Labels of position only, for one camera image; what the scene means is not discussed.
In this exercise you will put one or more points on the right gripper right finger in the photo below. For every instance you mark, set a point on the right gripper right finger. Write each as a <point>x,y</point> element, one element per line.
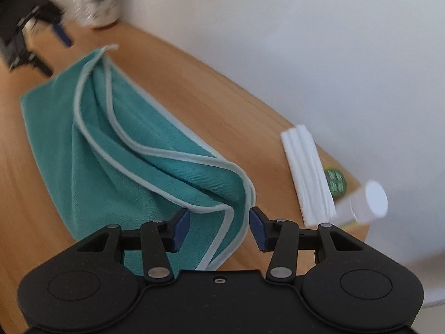
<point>281,237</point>

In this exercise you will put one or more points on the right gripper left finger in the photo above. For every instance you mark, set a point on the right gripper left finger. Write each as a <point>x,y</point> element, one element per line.
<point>159,238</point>

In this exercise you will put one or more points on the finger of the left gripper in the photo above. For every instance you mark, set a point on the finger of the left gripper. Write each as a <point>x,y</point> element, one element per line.
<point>60,33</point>

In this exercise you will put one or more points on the teal microfiber towel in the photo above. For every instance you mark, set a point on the teal microfiber towel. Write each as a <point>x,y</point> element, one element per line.
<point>110,153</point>

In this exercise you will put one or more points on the green round tin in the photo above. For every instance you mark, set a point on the green round tin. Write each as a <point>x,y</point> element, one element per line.
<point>336,182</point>

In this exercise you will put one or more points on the white cylindrical container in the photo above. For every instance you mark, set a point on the white cylindrical container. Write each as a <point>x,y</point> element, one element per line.
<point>363,206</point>

